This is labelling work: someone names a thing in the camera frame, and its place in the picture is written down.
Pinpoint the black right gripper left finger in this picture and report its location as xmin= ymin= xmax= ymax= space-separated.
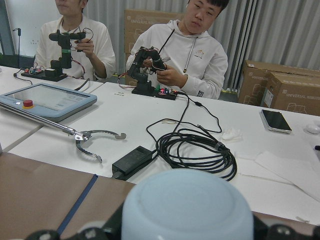
xmin=24 ymin=207 xmax=125 ymax=240

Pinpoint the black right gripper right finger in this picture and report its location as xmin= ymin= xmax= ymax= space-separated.
xmin=253 ymin=213 xmax=320 ymax=240

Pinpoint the light blue plastic cup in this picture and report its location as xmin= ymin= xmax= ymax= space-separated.
xmin=121 ymin=169 xmax=254 ymax=240

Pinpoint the black power adapter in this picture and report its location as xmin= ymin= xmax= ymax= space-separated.
xmin=112 ymin=146 xmax=156 ymax=181

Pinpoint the metal reacher grabber tool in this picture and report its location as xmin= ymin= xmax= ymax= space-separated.
xmin=0 ymin=103 xmax=127 ymax=163

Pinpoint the smartphone on table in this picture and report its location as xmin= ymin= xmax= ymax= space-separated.
xmin=260 ymin=109 xmax=292 ymax=134

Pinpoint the blue teach pendant tablet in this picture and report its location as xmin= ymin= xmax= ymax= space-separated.
xmin=0 ymin=83 xmax=97 ymax=122

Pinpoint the cardboard box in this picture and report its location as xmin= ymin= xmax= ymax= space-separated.
xmin=261 ymin=72 xmax=320 ymax=116

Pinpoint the person in white shirt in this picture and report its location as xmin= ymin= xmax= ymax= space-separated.
xmin=34 ymin=0 xmax=116 ymax=82

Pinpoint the person in white hoodie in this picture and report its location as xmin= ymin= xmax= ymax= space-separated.
xmin=126 ymin=0 xmax=229 ymax=100

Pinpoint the coiled black cable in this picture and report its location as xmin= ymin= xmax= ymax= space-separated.
xmin=146 ymin=117 xmax=238 ymax=182

